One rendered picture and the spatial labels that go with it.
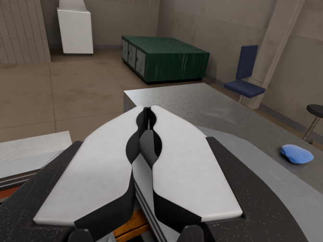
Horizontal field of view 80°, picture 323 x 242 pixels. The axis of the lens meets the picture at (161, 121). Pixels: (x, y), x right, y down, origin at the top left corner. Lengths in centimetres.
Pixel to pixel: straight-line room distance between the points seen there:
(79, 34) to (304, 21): 471
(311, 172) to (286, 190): 21
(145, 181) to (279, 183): 49
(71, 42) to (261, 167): 546
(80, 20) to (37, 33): 110
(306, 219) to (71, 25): 560
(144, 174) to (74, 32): 514
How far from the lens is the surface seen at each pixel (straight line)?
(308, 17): 375
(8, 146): 135
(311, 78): 362
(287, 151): 91
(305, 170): 90
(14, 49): 533
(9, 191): 105
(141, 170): 90
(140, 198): 84
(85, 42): 582
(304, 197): 74
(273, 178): 74
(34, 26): 521
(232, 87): 320
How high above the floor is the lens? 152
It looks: 32 degrees down
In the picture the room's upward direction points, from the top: 8 degrees clockwise
